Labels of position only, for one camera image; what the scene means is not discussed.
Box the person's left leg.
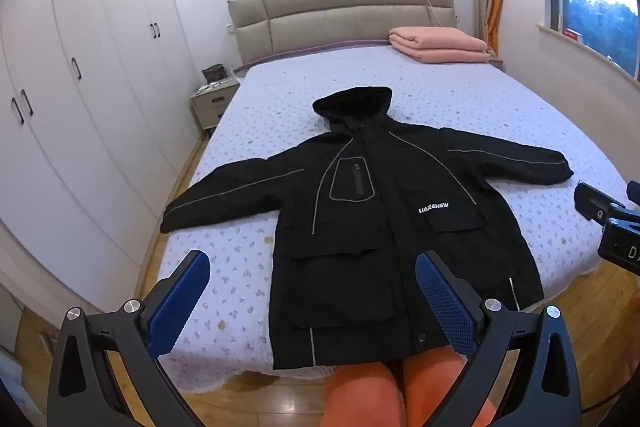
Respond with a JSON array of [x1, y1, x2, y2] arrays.
[[317, 359, 401, 427]]

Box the beige nightstand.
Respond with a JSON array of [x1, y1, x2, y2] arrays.
[[190, 74, 242, 134]]

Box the person's right leg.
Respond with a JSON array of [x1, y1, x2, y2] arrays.
[[402, 347, 496, 427]]

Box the beige padded headboard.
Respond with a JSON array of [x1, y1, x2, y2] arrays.
[[227, 0, 458, 66]]

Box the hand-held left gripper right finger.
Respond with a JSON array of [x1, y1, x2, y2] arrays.
[[415, 251, 583, 427]]

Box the white wardrobe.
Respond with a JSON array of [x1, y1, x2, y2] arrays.
[[0, 0, 201, 278]]

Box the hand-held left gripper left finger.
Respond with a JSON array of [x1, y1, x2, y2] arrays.
[[47, 249, 211, 427]]

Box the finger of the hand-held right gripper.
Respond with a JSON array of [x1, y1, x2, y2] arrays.
[[574, 182, 626, 220]]

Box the white cable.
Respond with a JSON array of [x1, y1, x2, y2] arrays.
[[422, 0, 444, 28]]

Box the folded pink blanket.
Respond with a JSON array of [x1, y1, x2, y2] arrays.
[[389, 26, 492, 65]]

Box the bed with floral bedspread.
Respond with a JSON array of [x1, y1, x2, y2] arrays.
[[159, 39, 633, 390]]

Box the black hooded jacket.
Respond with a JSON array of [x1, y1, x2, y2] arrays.
[[160, 86, 574, 370]]

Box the person's leg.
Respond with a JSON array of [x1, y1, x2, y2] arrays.
[[402, 347, 496, 427], [317, 359, 401, 427]]

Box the white windowsill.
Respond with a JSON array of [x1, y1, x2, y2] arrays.
[[536, 23, 640, 82]]

